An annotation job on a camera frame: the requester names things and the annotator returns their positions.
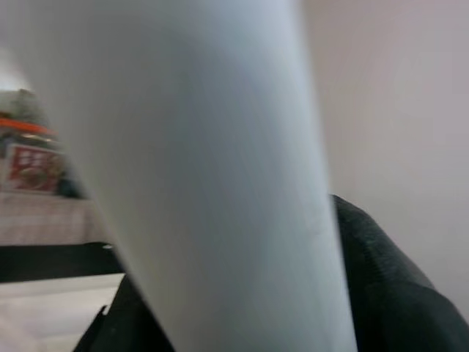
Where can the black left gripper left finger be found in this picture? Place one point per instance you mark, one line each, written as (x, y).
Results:
(135, 322)

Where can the white plastic table leg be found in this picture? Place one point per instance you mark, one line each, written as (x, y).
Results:
(201, 165)

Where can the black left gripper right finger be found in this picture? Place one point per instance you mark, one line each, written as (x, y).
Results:
(395, 293)

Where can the white patterned cloth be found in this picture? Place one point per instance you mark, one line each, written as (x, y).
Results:
(44, 216)

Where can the box with orange lid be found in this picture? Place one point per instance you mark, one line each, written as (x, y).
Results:
(33, 165)

